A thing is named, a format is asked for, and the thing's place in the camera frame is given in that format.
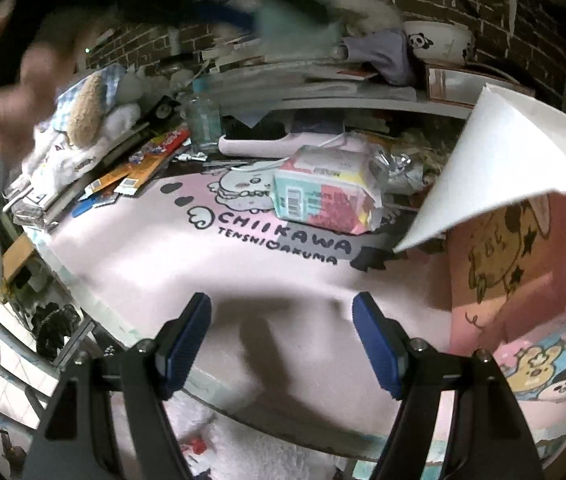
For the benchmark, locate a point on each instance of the pastel tissue pack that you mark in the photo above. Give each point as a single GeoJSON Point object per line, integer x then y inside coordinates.
{"type": "Point", "coordinates": [323, 187]}

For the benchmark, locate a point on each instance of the small white cotton plush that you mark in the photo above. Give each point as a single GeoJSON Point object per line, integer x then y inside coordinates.
{"type": "Point", "coordinates": [123, 117]}

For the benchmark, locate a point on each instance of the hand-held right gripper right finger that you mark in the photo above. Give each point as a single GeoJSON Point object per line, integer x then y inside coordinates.
{"type": "Point", "coordinates": [378, 347]}

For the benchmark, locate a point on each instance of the black crumpled cloth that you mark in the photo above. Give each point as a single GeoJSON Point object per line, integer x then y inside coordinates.
{"type": "Point", "coordinates": [55, 330]}

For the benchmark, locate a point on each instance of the blue gingham cloth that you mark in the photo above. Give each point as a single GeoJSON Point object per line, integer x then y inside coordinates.
{"type": "Point", "coordinates": [110, 77]}

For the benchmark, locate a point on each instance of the colourful candy packet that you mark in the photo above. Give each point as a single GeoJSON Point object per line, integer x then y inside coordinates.
{"type": "Point", "coordinates": [163, 144]}

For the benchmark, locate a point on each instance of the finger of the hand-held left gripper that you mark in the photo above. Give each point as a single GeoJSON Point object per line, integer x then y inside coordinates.
{"type": "Point", "coordinates": [225, 15]}

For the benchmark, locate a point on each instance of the person's left hand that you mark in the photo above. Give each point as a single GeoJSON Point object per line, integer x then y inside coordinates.
{"type": "Point", "coordinates": [28, 90]}

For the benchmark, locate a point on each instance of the teal capped bottle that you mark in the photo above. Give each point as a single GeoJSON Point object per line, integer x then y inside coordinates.
{"type": "Point", "coordinates": [203, 115]}

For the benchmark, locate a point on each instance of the crumpled silver foil wrapper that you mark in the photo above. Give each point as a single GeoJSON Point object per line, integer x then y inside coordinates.
{"type": "Point", "coordinates": [405, 167]}

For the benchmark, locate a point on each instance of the tan plush toy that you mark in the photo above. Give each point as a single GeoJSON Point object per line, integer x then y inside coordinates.
{"type": "Point", "coordinates": [85, 112]}

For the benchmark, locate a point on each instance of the pink cartoon tote bag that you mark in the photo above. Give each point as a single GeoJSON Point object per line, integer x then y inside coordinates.
{"type": "Point", "coordinates": [513, 270]}

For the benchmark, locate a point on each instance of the white panda bowl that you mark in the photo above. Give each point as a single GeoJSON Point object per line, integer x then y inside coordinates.
{"type": "Point", "coordinates": [438, 40]}

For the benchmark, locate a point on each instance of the purple cloth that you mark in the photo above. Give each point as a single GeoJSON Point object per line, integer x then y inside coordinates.
{"type": "Point", "coordinates": [388, 55]}

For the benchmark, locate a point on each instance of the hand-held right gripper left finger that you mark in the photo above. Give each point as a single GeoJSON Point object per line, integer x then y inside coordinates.
{"type": "Point", "coordinates": [189, 342]}

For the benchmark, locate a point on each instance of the small blue card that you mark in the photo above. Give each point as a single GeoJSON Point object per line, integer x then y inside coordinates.
{"type": "Point", "coordinates": [94, 206]}

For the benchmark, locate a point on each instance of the white printed plastic bag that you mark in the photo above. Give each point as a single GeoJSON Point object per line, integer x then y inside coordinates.
{"type": "Point", "coordinates": [60, 160]}

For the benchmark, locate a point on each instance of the cartoon printed cloth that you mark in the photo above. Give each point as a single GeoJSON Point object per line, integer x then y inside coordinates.
{"type": "Point", "coordinates": [548, 365]}

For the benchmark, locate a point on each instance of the brown and white box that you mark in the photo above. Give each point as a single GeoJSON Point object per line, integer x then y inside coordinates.
{"type": "Point", "coordinates": [468, 82]}

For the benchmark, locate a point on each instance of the pink fluffy printed pants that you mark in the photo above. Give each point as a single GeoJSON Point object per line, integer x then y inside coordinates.
{"type": "Point", "coordinates": [253, 445]}

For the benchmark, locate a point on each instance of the stack of books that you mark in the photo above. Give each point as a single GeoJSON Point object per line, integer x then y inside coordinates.
{"type": "Point", "coordinates": [303, 77]}

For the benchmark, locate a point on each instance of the orange paper packet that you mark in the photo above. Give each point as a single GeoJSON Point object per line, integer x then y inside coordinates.
{"type": "Point", "coordinates": [123, 177]}

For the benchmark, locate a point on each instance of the pink printed desk mat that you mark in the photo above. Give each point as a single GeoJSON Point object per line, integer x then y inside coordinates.
{"type": "Point", "coordinates": [243, 270]}

